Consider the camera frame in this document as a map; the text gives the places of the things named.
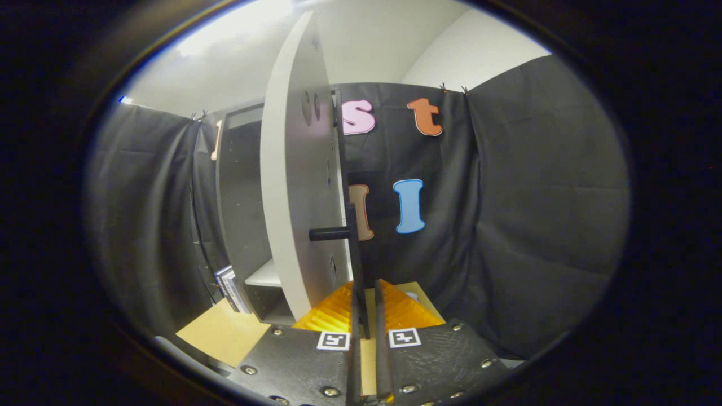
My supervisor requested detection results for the dark grey cabinet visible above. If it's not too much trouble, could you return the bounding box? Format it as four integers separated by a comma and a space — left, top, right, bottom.
216, 103, 300, 326

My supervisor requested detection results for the black backdrop cloth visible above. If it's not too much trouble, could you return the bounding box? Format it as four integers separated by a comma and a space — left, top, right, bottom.
85, 54, 631, 361

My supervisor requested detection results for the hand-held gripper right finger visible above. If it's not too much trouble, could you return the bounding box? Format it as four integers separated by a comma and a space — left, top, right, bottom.
373, 278, 511, 406

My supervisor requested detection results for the black door handle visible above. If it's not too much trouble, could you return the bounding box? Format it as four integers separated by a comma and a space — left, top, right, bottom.
309, 203, 370, 339

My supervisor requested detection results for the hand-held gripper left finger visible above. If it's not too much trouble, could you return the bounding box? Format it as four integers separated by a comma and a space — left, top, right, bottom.
241, 280, 364, 406

